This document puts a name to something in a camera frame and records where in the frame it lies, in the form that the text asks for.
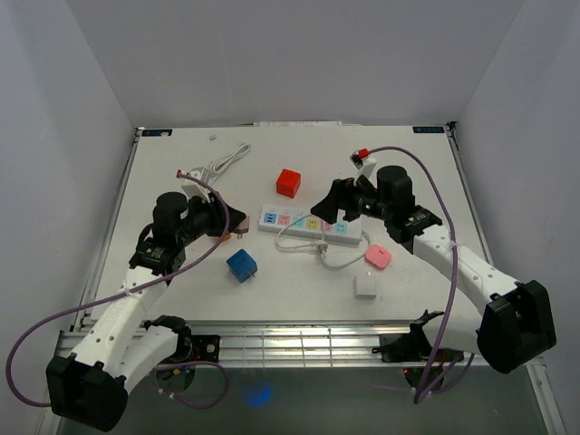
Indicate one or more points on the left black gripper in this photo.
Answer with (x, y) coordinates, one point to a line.
(216, 208)

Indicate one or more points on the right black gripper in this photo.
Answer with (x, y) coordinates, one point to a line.
(328, 207)

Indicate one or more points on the pink usb charger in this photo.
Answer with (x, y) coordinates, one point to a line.
(241, 229)

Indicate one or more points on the blue cube plug adapter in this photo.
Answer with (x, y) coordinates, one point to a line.
(242, 265)

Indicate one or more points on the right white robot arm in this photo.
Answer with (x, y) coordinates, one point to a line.
(516, 323)

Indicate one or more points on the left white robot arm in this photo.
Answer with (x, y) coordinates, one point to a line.
(93, 383)

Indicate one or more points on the pink flat plug adapter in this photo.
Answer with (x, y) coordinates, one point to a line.
(378, 256)

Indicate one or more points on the white multicolour power strip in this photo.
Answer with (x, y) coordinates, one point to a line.
(298, 222)

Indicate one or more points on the red cube socket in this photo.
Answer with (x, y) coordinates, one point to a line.
(288, 183)

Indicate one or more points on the white charger block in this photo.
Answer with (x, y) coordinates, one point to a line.
(365, 287)

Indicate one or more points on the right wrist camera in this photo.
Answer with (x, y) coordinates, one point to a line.
(364, 162)

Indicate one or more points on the aluminium frame rail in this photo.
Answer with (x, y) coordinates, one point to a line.
(252, 346)

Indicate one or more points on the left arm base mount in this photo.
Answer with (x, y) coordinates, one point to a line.
(199, 346)

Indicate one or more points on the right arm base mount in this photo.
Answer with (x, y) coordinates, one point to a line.
(416, 345)

